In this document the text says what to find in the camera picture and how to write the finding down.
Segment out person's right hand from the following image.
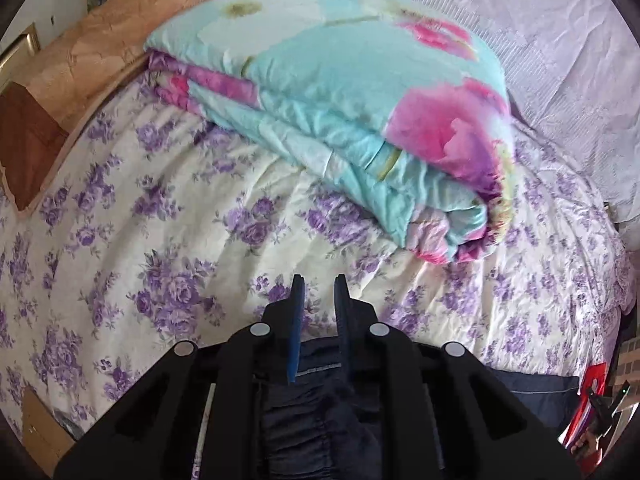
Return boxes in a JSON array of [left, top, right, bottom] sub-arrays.
[[570, 432, 599, 461]]

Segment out brown wooden bed frame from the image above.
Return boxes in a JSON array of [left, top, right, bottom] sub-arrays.
[[0, 82, 68, 211]]

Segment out cardboard box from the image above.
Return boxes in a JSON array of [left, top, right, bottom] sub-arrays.
[[22, 389, 76, 461]]

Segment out folded floral turquoise quilt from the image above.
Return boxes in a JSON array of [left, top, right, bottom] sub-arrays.
[[144, 0, 516, 265]]

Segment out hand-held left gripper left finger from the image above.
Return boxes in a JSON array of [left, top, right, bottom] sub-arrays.
[[52, 274, 306, 480]]

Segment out dark navy pants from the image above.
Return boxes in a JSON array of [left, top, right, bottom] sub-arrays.
[[192, 337, 581, 480]]

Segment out purple floral bed sheet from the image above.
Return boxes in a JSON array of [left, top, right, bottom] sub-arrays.
[[0, 67, 632, 461]]

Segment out gold picture frame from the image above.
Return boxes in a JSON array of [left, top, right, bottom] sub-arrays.
[[0, 22, 41, 93]]

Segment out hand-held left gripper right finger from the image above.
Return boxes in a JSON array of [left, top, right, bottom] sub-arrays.
[[334, 274, 583, 480]]

